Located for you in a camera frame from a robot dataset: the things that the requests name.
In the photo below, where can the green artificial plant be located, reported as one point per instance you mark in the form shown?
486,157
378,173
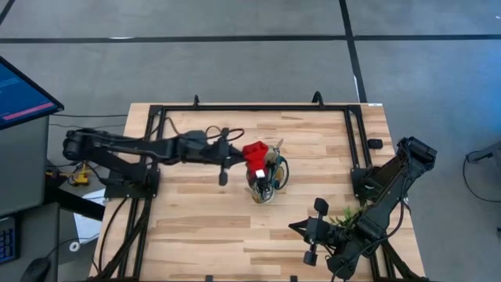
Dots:
346,219

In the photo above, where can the grey desk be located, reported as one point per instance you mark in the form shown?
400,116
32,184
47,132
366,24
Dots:
19,164

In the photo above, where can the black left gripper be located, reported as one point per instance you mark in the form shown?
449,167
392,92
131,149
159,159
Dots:
224,154

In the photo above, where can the white paper sheet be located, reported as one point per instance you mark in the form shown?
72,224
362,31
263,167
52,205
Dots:
88,227

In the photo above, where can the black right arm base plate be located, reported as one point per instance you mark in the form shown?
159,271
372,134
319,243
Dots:
364,184

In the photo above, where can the black metal table frame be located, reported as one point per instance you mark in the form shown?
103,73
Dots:
254,107

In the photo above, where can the black keyboard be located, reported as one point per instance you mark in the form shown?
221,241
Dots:
7,241

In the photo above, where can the black computer mouse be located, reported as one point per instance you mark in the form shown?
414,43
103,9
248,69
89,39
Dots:
34,271

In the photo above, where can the computer monitor blue screen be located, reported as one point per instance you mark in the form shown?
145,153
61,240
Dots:
19,94

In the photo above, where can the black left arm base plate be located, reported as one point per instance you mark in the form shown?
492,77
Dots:
117,192

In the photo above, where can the small black puck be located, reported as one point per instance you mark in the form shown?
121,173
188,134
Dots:
375,143

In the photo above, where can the black desk leg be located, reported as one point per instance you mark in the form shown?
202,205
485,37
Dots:
78,205

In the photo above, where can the tan green gardening bag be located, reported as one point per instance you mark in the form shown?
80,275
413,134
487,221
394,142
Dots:
271,156

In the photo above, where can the white table sticker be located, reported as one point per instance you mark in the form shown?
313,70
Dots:
375,104

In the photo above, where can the yellow clamp tool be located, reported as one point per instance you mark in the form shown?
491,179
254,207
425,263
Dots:
81,178

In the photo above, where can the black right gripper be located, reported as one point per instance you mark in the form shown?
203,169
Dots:
319,231

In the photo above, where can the red black garden gloves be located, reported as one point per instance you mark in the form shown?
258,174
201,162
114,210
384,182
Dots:
255,154

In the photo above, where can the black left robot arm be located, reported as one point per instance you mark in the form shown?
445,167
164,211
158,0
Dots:
137,147

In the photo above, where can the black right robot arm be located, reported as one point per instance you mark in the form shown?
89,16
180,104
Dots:
391,188

